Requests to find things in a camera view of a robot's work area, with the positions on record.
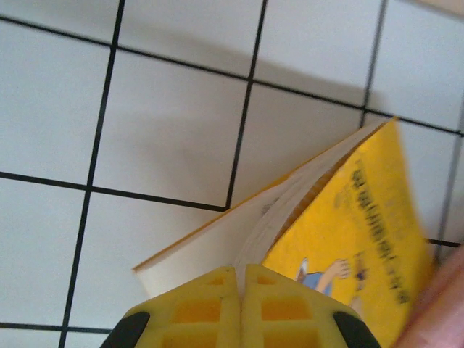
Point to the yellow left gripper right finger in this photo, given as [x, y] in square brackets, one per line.
[286, 311]

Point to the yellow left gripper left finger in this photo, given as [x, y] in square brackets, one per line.
[195, 311]

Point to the yellow book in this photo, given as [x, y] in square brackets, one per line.
[344, 217]

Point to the pink backpack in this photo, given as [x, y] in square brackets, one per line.
[442, 308]

